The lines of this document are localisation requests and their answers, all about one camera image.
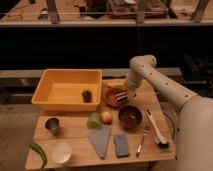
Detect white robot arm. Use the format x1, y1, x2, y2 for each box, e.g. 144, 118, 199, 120
124, 55, 213, 171

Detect red bowl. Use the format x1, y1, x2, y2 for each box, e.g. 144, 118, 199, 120
105, 88, 128, 107

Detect dark purple bowl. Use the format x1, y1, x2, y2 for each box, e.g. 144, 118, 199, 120
118, 105, 142, 129

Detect yellow banana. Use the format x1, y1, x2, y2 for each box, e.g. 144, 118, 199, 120
106, 82, 124, 89

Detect brown pine cone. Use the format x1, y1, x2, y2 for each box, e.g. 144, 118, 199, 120
82, 89, 92, 103

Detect orange peach fruit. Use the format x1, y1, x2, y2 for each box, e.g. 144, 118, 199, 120
101, 111, 112, 125

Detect green round fruit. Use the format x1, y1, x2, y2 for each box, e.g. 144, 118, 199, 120
87, 113, 101, 129

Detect yellow plastic tub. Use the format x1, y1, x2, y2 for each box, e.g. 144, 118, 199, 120
31, 69, 102, 111

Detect grey triangular cloth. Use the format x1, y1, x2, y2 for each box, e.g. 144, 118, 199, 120
88, 125, 111, 159

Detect blue sponge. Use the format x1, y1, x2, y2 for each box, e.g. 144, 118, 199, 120
113, 135, 130, 158

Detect metal fork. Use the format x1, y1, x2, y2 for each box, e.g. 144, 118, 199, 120
136, 125, 150, 158

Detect grey metal cup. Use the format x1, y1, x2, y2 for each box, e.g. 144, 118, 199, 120
45, 117, 61, 136

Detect green chili pepper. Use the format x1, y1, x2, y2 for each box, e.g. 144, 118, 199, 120
29, 142, 47, 170

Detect black cable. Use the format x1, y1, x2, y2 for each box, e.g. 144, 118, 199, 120
162, 111, 177, 140

